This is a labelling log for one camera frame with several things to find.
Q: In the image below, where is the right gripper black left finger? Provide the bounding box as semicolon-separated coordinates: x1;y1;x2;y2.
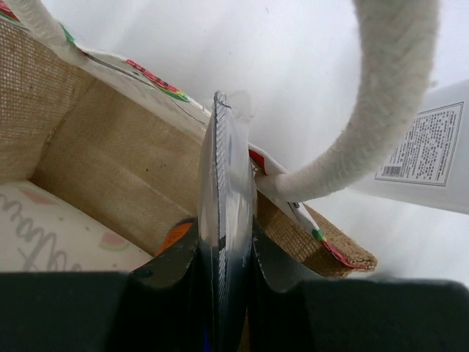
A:
1;223;204;351

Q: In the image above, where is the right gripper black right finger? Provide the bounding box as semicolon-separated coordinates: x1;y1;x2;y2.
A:
248;223;468;351

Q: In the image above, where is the large white bottle grey cap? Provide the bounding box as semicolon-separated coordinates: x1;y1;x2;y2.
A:
351;80;468;213

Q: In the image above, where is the patterned canvas bag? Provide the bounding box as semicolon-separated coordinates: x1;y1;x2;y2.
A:
1;1;439;272

